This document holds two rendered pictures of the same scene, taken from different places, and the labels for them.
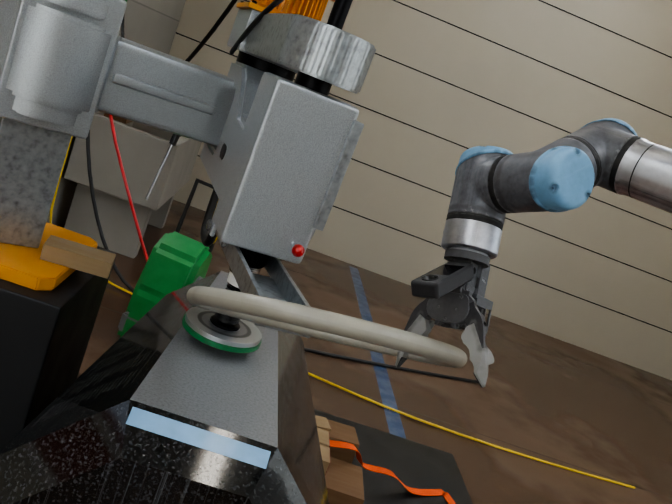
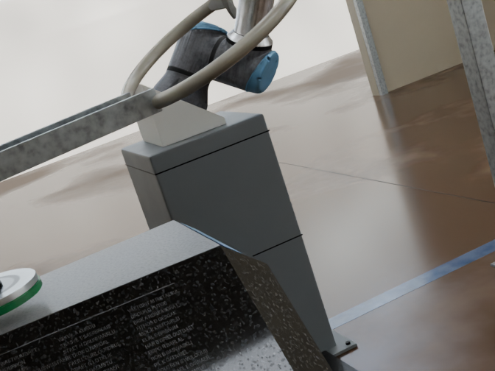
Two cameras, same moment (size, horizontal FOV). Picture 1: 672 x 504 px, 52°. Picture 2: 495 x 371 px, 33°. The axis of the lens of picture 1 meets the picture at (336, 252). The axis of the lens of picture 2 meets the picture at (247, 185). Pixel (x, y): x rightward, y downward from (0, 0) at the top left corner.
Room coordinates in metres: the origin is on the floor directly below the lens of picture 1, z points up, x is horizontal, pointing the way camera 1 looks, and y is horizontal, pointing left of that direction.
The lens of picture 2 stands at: (1.49, 1.80, 1.24)
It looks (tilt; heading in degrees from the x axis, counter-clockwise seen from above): 13 degrees down; 260
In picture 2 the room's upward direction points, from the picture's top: 18 degrees counter-clockwise
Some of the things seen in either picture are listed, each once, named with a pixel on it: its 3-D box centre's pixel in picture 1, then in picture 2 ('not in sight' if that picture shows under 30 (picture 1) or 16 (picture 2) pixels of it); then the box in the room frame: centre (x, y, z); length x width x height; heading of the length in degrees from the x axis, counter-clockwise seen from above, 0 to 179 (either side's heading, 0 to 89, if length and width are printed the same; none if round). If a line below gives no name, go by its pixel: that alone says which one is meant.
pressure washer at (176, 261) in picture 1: (177, 266); not in sight; (3.33, 0.73, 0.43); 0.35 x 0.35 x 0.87; 83
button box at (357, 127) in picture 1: (334, 173); not in sight; (1.72, 0.08, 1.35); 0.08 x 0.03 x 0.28; 22
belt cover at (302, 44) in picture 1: (292, 53); not in sight; (2.07, 0.34, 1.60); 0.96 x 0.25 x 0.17; 22
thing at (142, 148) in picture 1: (135, 176); not in sight; (4.93, 1.58, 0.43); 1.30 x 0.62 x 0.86; 8
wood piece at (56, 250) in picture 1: (79, 256); not in sight; (1.96, 0.72, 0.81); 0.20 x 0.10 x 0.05; 106
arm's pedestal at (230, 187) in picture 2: not in sight; (227, 247); (1.11, -0.97, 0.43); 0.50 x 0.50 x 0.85; 8
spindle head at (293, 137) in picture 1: (274, 166); not in sight; (1.82, 0.24, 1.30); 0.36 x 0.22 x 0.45; 22
